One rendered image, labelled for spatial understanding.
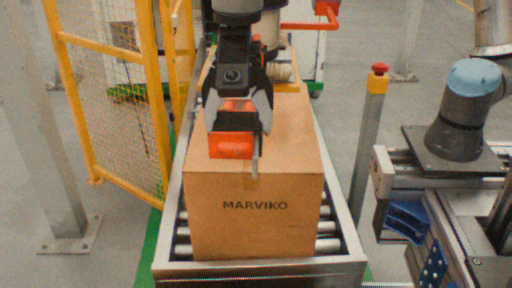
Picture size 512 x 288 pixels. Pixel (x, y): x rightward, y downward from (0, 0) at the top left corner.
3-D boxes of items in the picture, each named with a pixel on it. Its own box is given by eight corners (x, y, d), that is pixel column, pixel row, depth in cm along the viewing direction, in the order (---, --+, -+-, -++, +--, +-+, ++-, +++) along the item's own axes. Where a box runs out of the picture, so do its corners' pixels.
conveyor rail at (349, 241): (279, 58, 330) (279, 36, 320) (285, 57, 330) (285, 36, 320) (342, 292, 139) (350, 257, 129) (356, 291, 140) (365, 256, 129)
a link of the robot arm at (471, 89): (429, 111, 99) (442, 62, 91) (455, 98, 106) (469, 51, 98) (472, 131, 91) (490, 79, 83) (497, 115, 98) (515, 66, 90)
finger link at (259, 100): (283, 116, 71) (264, 72, 66) (283, 134, 66) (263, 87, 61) (267, 122, 72) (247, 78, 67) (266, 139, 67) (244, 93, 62)
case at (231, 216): (212, 162, 181) (207, 81, 159) (300, 163, 181) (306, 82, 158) (194, 265, 132) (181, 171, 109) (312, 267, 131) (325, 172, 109)
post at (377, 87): (338, 244, 212) (368, 71, 156) (350, 243, 212) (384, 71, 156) (341, 254, 206) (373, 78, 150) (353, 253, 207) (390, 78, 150)
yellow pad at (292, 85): (265, 51, 138) (266, 37, 135) (294, 51, 138) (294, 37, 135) (264, 92, 110) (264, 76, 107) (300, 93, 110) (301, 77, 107)
